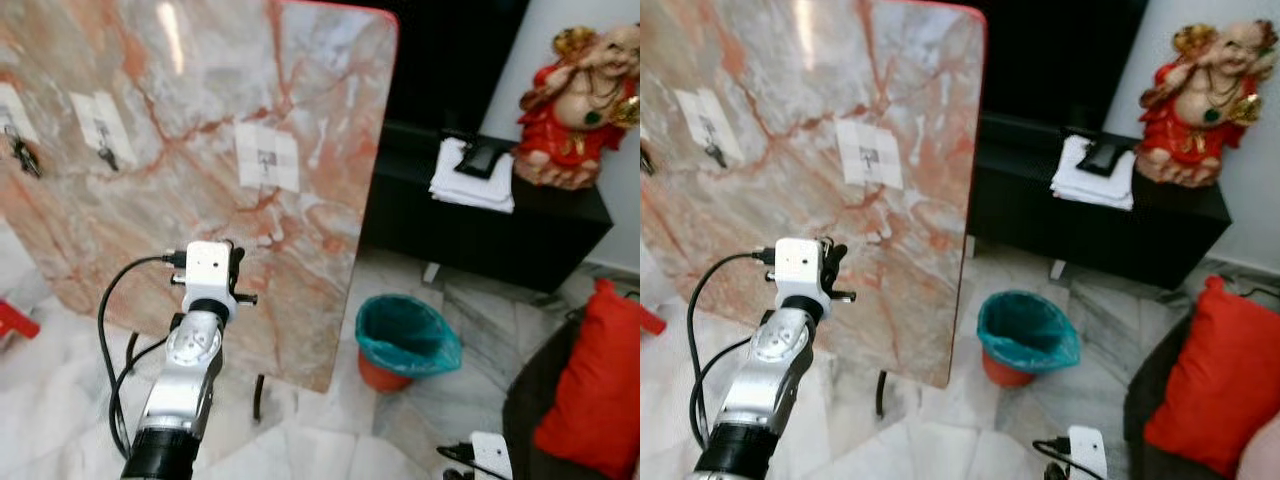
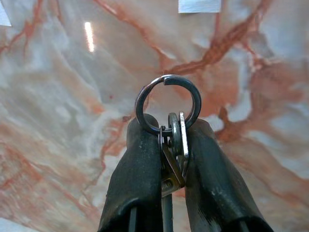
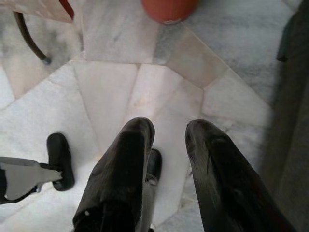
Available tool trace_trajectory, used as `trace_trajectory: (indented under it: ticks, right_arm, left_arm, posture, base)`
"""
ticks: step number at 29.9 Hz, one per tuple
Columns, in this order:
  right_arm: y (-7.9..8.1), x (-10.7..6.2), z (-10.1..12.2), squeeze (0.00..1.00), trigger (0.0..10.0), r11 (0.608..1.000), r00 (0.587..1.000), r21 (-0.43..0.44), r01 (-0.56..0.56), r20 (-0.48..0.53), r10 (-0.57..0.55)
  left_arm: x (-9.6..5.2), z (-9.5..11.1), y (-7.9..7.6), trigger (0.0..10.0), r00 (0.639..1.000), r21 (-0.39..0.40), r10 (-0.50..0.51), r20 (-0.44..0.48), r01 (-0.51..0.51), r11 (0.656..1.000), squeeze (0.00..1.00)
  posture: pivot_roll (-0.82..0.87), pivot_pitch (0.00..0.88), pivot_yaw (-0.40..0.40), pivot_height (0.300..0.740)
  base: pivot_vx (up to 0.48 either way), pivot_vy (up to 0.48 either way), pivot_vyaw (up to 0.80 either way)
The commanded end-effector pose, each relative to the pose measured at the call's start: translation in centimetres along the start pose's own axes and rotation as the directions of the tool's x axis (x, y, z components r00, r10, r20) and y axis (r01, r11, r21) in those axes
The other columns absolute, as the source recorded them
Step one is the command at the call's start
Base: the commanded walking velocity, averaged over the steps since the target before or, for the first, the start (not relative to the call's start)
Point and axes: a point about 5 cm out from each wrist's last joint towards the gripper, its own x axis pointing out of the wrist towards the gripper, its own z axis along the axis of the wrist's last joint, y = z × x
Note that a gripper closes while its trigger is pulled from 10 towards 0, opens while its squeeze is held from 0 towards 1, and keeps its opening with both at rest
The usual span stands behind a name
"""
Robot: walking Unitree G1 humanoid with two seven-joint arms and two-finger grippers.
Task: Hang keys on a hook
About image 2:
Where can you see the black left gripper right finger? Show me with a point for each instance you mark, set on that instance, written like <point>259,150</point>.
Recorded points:
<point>212,183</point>

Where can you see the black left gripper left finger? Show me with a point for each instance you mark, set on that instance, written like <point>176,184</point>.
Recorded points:
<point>135,174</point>

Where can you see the white paper hook label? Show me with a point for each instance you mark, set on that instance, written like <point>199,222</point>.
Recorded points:
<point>200,6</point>
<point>3,14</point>

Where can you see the pink marble folding table top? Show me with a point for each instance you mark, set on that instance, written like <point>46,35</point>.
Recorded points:
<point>72,96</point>

